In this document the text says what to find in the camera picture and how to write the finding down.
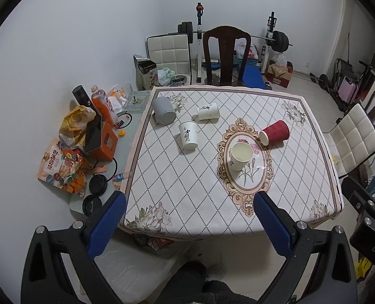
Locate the orange snack packet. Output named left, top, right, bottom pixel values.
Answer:
left=37, top=138, right=68, bottom=184

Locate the yellow object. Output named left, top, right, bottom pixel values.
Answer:
left=355, top=257, right=373, bottom=282

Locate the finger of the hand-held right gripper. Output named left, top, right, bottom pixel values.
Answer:
left=341, top=176, right=375, bottom=220

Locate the red corrugated paper cup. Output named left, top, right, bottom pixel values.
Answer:
left=259, top=120, right=290, bottom=146

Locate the green and white plastic bag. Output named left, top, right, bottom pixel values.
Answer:
left=157, top=67, right=176, bottom=86

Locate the colourful snack packet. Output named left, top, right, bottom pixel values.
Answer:
left=50, top=148, right=95, bottom=198

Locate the red packet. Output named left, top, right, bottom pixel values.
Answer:
left=133, top=234, right=175, bottom=251

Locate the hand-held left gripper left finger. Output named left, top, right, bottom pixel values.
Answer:
left=21, top=191, right=127, bottom=304

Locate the floral patterned tablecloth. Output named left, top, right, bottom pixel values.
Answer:
left=118, top=85, right=345, bottom=241

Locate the glass ashtray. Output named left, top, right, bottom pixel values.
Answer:
left=124, top=90, right=151, bottom=113

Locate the black folding cart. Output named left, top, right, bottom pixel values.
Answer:
left=331, top=58, right=375, bottom=111

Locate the orange drink bottle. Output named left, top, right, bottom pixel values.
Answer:
left=90, top=85, right=118, bottom=125

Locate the person's dark trouser leg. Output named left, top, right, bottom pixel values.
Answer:
left=162, top=260, right=258, bottom=304

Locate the black cable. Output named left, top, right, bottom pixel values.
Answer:
left=91, top=157, right=119, bottom=181

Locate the metal bowl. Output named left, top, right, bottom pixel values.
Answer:
left=170, top=74, right=190, bottom=87

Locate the white seat cushion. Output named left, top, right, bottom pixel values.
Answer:
left=92, top=237, right=204, bottom=304

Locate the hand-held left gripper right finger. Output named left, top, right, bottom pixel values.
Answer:
left=253, top=191, right=358, bottom=304

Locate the black round lid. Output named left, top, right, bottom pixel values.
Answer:
left=82, top=194, right=103, bottom=217
left=89, top=175, right=108, bottom=194

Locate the barbell with black plates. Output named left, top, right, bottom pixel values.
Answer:
left=168, top=22, right=293, bottom=53

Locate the dark tea box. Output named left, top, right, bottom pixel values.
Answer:
left=133, top=54, right=158, bottom=91

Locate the grey mug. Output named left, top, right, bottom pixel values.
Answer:
left=151, top=96, right=177, bottom=125

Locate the white barbell rack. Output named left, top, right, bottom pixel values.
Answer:
left=187, top=3, right=286, bottom=84

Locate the white printed paper cup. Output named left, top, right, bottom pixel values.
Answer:
left=196, top=103, right=221, bottom=121
left=179, top=121, right=198, bottom=150

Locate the black thermos bottle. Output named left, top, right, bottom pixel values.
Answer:
left=72, top=85, right=93, bottom=107

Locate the blue bench pad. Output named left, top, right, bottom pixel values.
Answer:
left=242, top=66, right=267, bottom=90

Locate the orange box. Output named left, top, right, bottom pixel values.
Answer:
left=84, top=114, right=119, bottom=161

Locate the black dumbbell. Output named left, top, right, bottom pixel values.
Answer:
left=309, top=73, right=331, bottom=86

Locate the red and white plastic bag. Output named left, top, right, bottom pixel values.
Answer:
left=235, top=37, right=258, bottom=60

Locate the grey glass side table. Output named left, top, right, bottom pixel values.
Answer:
left=70, top=90, right=152, bottom=221

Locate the crumpled white plastic bag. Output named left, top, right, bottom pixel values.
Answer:
left=105, top=84, right=128, bottom=113

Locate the red cardboard box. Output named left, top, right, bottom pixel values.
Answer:
left=266, top=60, right=293, bottom=88

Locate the yellow plastic bag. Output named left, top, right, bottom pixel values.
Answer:
left=59, top=105, right=97, bottom=149

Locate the white padded chair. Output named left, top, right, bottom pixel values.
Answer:
left=322, top=103, right=375, bottom=179
left=146, top=34, right=193, bottom=85

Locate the pink suitcase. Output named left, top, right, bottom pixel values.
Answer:
left=339, top=77, right=360, bottom=105

